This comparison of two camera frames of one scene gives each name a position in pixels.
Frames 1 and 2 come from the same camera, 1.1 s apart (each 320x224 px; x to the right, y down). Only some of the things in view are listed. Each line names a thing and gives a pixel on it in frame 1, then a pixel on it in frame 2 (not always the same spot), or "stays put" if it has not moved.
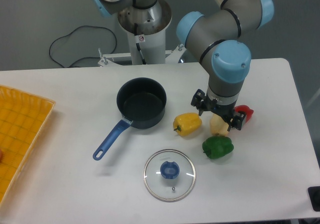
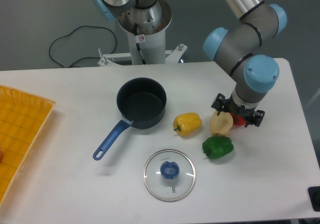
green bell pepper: x=217 y=147 stays put
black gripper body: x=236 y=118 -> x=249 y=115
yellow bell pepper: x=187 y=124 stays put
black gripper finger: x=231 y=123 -> x=247 y=123
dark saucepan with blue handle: x=142 y=102 stays put
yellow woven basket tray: x=23 y=117 stays put
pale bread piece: x=217 y=126 stays put
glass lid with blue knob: x=169 y=175 stays put
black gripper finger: x=200 y=112 -> x=219 y=110
